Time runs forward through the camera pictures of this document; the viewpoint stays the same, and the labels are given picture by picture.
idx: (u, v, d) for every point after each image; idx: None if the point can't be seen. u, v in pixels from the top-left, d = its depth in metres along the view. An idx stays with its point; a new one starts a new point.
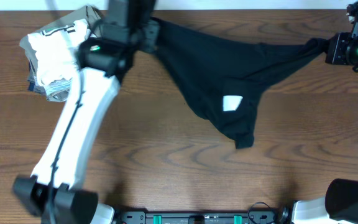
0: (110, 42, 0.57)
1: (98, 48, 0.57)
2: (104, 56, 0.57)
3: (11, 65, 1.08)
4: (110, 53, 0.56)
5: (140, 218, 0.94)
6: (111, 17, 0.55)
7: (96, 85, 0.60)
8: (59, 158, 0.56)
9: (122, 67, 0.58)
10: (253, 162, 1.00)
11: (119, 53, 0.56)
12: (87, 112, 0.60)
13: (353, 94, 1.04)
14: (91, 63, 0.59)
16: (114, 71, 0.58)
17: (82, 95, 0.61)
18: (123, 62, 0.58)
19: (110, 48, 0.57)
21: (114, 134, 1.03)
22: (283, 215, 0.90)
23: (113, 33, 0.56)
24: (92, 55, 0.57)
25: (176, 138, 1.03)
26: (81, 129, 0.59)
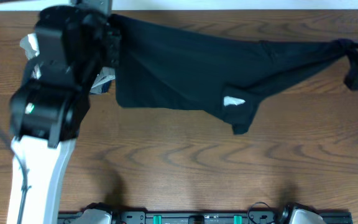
0: (50, 89, 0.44)
1: (33, 108, 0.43)
2: (45, 114, 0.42)
3: (12, 65, 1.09)
4: (52, 106, 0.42)
5: (140, 218, 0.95)
6: (46, 55, 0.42)
7: (38, 154, 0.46)
8: None
9: (69, 121, 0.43)
10: (253, 162, 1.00)
11: (63, 104, 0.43)
12: (40, 191, 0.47)
13: (354, 94, 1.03)
14: (28, 129, 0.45)
16: (62, 129, 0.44)
17: (26, 178, 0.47)
18: (70, 114, 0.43)
19: (49, 101, 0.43)
21: (113, 134, 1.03)
22: (283, 215, 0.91)
23: (50, 74, 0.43)
24: (27, 117, 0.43)
25: (176, 138, 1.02)
26: (36, 205, 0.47)
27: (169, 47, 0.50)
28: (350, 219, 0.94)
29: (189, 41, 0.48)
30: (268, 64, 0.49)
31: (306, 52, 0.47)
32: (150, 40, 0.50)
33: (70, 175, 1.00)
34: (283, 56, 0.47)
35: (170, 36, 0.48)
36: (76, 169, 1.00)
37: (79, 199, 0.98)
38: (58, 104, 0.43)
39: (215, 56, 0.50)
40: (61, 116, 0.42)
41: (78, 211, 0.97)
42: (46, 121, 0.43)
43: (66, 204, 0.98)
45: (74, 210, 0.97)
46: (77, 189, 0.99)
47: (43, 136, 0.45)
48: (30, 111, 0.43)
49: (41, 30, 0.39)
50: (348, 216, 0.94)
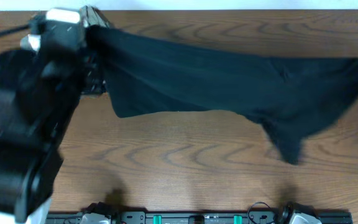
0: (16, 156, 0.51)
1: None
2: (7, 183, 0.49)
3: None
4: (15, 178, 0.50)
5: (140, 218, 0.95)
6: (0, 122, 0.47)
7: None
8: None
9: (34, 190, 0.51)
10: (253, 162, 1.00)
11: (26, 177, 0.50)
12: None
13: None
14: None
16: (28, 196, 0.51)
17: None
18: (35, 182, 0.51)
19: (11, 169, 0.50)
21: (114, 134, 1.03)
22: (283, 215, 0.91)
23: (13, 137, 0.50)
24: None
25: (176, 138, 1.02)
26: None
27: (165, 66, 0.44)
28: (350, 220, 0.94)
29: (183, 55, 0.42)
30: (298, 83, 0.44)
31: (325, 69, 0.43)
32: (140, 56, 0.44)
33: (70, 175, 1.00)
34: (298, 77, 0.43)
35: (164, 52, 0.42)
36: (76, 169, 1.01)
37: (79, 200, 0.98)
38: (20, 173, 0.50)
39: (237, 79, 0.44)
40: (25, 182, 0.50)
41: (78, 211, 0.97)
42: (9, 183, 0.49)
43: (66, 205, 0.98)
45: (74, 210, 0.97)
46: (77, 189, 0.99)
47: (10, 210, 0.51)
48: None
49: None
50: (348, 216, 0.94)
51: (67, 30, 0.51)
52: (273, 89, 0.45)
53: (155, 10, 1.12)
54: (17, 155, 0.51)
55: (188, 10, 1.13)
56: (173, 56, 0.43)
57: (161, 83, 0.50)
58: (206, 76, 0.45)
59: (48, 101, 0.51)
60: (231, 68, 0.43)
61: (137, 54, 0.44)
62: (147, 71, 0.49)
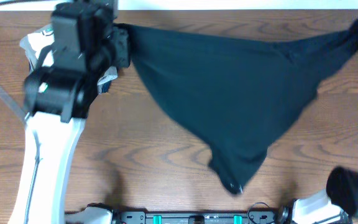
0: (63, 70, 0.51)
1: (47, 84, 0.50)
2: (58, 91, 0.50)
3: (11, 65, 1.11)
4: (64, 86, 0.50)
5: (140, 218, 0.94)
6: (59, 43, 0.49)
7: (48, 127, 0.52)
8: (37, 177, 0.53)
9: (80, 102, 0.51)
10: None
11: (73, 86, 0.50)
12: (52, 158, 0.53)
13: (352, 95, 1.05)
14: (39, 101, 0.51)
16: (73, 109, 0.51)
17: (40, 148, 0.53)
18: (81, 95, 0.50)
19: (64, 81, 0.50)
21: (113, 134, 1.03)
22: (283, 215, 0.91)
23: (65, 61, 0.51)
24: (40, 94, 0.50)
25: (176, 139, 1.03)
26: (53, 157, 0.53)
27: (188, 63, 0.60)
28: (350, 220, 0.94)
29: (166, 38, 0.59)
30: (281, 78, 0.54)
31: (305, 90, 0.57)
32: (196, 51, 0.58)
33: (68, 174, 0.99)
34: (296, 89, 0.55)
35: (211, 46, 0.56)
36: (74, 168, 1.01)
37: (78, 200, 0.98)
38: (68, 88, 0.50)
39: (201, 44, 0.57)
40: (73, 95, 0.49)
41: (78, 211, 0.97)
42: (57, 98, 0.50)
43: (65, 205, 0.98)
45: (74, 211, 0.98)
46: (76, 189, 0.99)
47: (56, 111, 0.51)
48: (44, 91, 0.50)
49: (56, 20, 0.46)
50: None
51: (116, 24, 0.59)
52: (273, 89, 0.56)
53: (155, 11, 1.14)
54: (84, 42, 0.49)
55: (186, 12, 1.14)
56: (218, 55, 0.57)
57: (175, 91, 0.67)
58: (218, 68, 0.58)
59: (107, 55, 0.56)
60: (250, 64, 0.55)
61: (173, 51, 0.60)
62: (171, 67, 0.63)
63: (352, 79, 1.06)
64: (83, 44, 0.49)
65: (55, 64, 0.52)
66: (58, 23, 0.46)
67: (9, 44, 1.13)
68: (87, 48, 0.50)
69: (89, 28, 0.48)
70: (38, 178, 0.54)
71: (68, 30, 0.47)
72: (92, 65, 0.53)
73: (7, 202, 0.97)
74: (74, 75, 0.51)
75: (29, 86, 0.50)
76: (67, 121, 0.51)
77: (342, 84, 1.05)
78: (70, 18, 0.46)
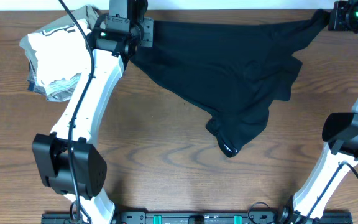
0: (114, 31, 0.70)
1: (105, 35, 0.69)
2: (111, 41, 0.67)
3: (10, 65, 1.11)
4: (115, 39, 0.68)
5: (140, 218, 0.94)
6: (115, 12, 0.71)
7: (104, 55, 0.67)
8: (87, 93, 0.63)
9: (126, 52, 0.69)
10: (253, 162, 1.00)
11: (122, 38, 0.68)
12: (102, 79, 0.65)
13: (353, 94, 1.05)
14: (99, 44, 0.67)
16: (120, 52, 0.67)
17: (94, 70, 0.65)
18: (127, 46, 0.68)
19: (116, 35, 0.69)
21: (114, 133, 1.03)
22: (283, 215, 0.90)
23: (115, 25, 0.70)
24: (100, 40, 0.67)
25: (176, 139, 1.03)
26: (101, 81, 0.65)
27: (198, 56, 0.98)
28: (351, 220, 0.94)
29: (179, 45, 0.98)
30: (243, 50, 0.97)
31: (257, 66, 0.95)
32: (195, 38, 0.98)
33: None
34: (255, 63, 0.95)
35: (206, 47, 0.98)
36: None
37: None
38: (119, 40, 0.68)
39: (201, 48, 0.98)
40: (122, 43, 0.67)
41: None
42: (111, 42, 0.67)
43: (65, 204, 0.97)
45: None
46: None
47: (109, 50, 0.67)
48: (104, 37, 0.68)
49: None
50: (349, 216, 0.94)
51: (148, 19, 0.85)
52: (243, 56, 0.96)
53: (155, 10, 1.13)
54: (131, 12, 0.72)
55: (187, 11, 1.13)
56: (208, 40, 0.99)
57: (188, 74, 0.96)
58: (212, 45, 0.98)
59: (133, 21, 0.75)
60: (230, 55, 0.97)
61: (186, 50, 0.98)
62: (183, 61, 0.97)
63: (352, 79, 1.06)
64: (129, 13, 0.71)
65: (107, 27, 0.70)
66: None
67: (9, 44, 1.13)
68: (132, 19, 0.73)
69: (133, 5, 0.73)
70: (88, 92, 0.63)
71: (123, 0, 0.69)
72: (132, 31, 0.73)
73: (5, 202, 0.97)
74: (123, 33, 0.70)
75: (94, 33, 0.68)
76: (116, 56, 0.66)
77: (342, 84, 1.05)
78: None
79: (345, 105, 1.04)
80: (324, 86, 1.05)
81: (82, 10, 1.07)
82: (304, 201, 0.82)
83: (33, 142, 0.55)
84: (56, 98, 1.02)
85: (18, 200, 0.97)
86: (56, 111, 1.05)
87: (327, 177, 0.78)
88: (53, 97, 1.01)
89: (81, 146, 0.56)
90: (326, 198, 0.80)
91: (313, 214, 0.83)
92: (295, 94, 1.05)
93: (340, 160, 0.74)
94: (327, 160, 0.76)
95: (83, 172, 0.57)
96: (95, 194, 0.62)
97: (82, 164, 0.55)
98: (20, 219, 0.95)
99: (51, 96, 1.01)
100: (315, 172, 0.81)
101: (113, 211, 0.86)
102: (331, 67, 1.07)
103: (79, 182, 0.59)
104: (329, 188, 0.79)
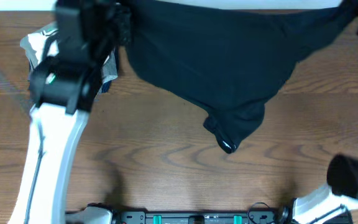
0: (68, 65, 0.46)
1: (55, 77, 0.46)
2: (63, 84, 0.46)
3: (12, 65, 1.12)
4: (68, 79, 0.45)
5: (140, 218, 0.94)
6: (63, 32, 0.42)
7: (53, 117, 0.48)
8: (38, 177, 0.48)
9: (85, 95, 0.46)
10: (253, 162, 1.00)
11: (79, 79, 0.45)
12: (57, 149, 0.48)
13: (353, 95, 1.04)
14: (47, 93, 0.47)
16: (79, 102, 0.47)
17: (43, 141, 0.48)
18: (87, 88, 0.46)
19: (69, 74, 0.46)
21: (113, 134, 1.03)
22: (283, 215, 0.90)
23: (69, 53, 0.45)
24: (48, 88, 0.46)
25: (176, 138, 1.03)
26: (55, 158, 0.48)
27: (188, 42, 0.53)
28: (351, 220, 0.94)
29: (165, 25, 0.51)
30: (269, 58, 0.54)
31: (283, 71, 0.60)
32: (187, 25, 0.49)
33: None
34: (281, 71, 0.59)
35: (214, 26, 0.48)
36: (76, 168, 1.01)
37: (78, 199, 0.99)
38: (73, 80, 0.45)
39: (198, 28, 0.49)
40: (78, 88, 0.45)
41: (78, 211, 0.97)
42: (64, 93, 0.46)
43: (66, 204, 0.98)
45: (74, 210, 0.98)
46: (77, 189, 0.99)
47: (61, 103, 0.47)
48: (51, 83, 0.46)
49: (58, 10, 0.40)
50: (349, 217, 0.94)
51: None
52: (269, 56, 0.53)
53: None
54: (84, 28, 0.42)
55: None
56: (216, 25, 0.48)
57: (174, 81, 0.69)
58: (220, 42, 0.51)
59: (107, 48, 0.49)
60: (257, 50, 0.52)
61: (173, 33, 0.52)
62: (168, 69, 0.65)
63: (353, 79, 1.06)
64: (85, 35, 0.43)
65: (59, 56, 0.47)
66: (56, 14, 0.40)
67: None
68: (88, 35, 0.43)
69: (91, 17, 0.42)
70: (40, 174, 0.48)
71: (71, 23, 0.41)
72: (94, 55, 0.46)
73: (6, 202, 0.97)
74: (81, 67, 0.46)
75: (36, 76, 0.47)
76: (71, 114, 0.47)
77: (342, 84, 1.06)
78: (71, 9, 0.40)
79: (345, 106, 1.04)
80: (324, 86, 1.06)
81: None
82: (303, 216, 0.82)
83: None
84: None
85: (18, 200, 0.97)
86: None
87: (326, 211, 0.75)
88: None
89: None
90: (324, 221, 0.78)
91: None
92: (294, 95, 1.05)
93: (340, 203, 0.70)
94: (329, 198, 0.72)
95: None
96: None
97: None
98: None
99: None
100: (316, 201, 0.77)
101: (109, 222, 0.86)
102: (331, 67, 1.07)
103: None
104: (325, 218, 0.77)
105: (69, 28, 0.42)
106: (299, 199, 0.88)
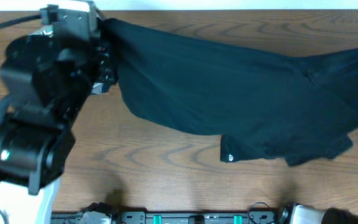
0: (30, 129, 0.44)
1: (10, 154, 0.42)
2: (23, 156, 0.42)
3: None
4: (29, 150, 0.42)
5: (140, 218, 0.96)
6: (20, 95, 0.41)
7: (16, 196, 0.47)
8: None
9: (50, 165, 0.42)
10: (253, 162, 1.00)
11: (41, 148, 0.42)
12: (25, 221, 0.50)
13: None
14: (2, 168, 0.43)
16: (44, 171, 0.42)
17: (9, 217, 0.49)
18: (51, 157, 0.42)
19: (30, 143, 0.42)
21: (113, 134, 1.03)
22: (283, 215, 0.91)
23: (31, 115, 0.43)
24: (3, 163, 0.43)
25: (176, 138, 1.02)
26: None
27: (186, 74, 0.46)
28: None
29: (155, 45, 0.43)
30: (309, 88, 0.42)
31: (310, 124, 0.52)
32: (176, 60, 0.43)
33: (68, 175, 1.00)
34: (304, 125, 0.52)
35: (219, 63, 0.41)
36: (76, 169, 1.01)
37: (78, 200, 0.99)
38: (35, 148, 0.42)
39: (197, 66, 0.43)
40: (39, 158, 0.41)
41: (78, 211, 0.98)
42: (25, 169, 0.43)
43: (66, 205, 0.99)
45: (74, 210, 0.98)
46: (77, 190, 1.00)
47: (23, 181, 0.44)
48: (7, 158, 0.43)
49: (10, 74, 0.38)
50: None
51: (76, 20, 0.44)
52: (316, 91, 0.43)
53: None
54: (49, 86, 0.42)
55: None
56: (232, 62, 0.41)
57: (179, 118, 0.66)
58: (232, 81, 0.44)
59: (79, 98, 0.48)
60: (265, 96, 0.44)
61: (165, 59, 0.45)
62: (171, 106, 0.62)
63: None
64: (43, 95, 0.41)
65: (22, 122, 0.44)
66: (7, 78, 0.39)
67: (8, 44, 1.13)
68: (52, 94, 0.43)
69: (52, 76, 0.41)
70: None
71: (25, 86, 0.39)
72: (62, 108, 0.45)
73: None
74: (43, 134, 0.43)
75: None
76: (36, 193, 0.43)
77: None
78: (23, 72, 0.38)
79: None
80: None
81: None
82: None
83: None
84: None
85: None
86: None
87: None
88: None
89: None
90: None
91: None
92: None
93: None
94: None
95: None
96: None
97: None
98: None
99: None
100: None
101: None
102: None
103: None
104: None
105: (25, 89, 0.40)
106: (304, 210, 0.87)
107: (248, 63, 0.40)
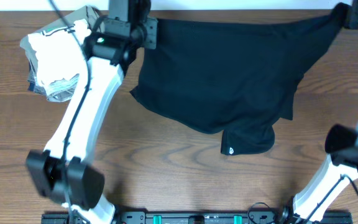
0: (113, 36, 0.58)
1: (104, 40, 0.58)
2: (109, 48, 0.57)
3: (12, 64, 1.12)
4: (114, 45, 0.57)
5: (140, 218, 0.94)
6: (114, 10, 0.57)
7: (100, 69, 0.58)
8: (81, 109, 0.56)
9: (126, 59, 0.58)
10: (253, 162, 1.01)
11: (122, 44, 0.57)
12: (96, 98, 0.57)
13: (352, 95, 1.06)
14: (94, 51, 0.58)
16: (119, 61, 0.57)
17: (91, 81, 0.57)
18: (127, 53, 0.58)
19: (114, 42, 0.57)
21: (114, 134, 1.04)
22: (283, 215, 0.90)
23: (115, 28, 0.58)
24: (97, 46, 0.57)
25: (176, 138, 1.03)
26: (94, 100, 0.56)
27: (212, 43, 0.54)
28: (350, 220, 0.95)
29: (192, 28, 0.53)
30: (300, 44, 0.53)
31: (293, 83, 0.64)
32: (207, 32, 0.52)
33: None
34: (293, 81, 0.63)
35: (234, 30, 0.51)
36: None
37: None
38: (117, 46, 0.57)
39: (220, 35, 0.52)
40: (119, 53, 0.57)
41: None
42: (109, 54, 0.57)
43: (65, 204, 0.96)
45: None
46: None
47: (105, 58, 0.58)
48: (100, 43, 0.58)
49: None
50: (348, 216, 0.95)
51: None
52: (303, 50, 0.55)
53: None
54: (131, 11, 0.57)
55: None
56: (221, 31, 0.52)
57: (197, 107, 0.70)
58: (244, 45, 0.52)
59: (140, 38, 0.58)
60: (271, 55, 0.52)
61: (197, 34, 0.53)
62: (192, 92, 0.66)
63: (352, 79, 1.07)
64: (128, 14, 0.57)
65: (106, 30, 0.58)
66: None
67: (9, 45, 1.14)
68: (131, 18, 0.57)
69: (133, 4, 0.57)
70: (82, 107, 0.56)
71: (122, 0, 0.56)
72: (132, 35, 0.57)
73: (5, 202, 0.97)
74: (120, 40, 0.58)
75: (89, 39, 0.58)
76: (114, 65, 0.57)
77: (342, 84, 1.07)
78: None
79: (345, 107, 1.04)
80: (324, 87, 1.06)
81: (82, 11, 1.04)
82: (304, 206, 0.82)
83: (26, 160, 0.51)
84: (57, 98, 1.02)
85: (18, 200, 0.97)
86: (56, 111, 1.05)
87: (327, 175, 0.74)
88: (53, 97, 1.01)
89: (75, 165, 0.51)
90: (327, 204, 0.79)
91: (313, 218, 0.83)
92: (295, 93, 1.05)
93: (341, 172, 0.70)
94: (327, 171, 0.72)
95: (78, 190, 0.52)
96: (92, 206, 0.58)
97: (76, 183, 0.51)
98: (18, 219, 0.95)
99: (51, 96, 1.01)
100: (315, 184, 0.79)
101: (112, 214, 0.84)
102: (330, 67, 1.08)
103: (74, 198, 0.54)
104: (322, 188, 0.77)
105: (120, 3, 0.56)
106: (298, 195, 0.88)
107: (255, 32, 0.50)
